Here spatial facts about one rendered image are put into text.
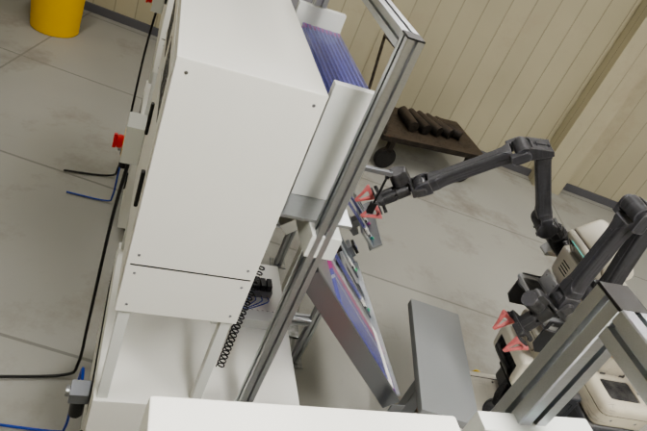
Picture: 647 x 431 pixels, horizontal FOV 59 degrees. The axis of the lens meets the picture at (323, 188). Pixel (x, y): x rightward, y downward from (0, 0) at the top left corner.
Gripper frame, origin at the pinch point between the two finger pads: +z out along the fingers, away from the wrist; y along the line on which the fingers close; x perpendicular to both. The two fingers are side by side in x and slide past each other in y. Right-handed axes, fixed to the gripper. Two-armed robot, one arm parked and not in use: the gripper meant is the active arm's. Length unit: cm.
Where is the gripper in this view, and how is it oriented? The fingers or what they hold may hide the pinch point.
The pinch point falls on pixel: (359, 207)
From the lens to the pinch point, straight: 218.5
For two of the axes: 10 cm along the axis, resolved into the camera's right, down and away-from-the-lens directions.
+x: 3.4, 7.1, 6.1
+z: -9.2, 3.7, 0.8
